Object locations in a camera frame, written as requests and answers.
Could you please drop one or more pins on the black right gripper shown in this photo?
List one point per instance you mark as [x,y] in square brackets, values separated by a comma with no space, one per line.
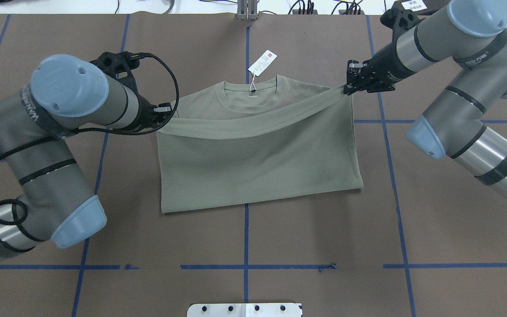
[384,63]

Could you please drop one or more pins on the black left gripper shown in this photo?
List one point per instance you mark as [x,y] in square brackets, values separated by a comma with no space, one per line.
[146,114]

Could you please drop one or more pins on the olive green long-sleeve shirt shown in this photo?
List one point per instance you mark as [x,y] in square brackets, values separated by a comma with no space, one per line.
[232,143]

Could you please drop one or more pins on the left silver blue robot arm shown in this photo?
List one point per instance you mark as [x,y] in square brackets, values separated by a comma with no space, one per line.
[66,96]

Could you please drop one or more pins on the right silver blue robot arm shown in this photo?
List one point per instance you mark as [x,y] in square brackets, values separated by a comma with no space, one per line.
[474,34]

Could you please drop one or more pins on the white paper price tag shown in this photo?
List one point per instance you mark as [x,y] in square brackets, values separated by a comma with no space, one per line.
[262,63]

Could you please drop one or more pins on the silver base mounting plate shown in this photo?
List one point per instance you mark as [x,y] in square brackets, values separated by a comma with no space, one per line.
[266,309]

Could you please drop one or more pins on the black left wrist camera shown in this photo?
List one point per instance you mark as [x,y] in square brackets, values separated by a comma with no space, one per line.
[113,64]

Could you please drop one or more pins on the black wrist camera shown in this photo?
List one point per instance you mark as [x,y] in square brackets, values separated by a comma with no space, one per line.
[113,64]
[399,19]

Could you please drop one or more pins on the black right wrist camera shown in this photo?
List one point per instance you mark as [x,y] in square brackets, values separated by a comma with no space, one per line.
[399,19]

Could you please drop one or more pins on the aluminium frame post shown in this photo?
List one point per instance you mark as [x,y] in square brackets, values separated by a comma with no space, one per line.
[247,10]

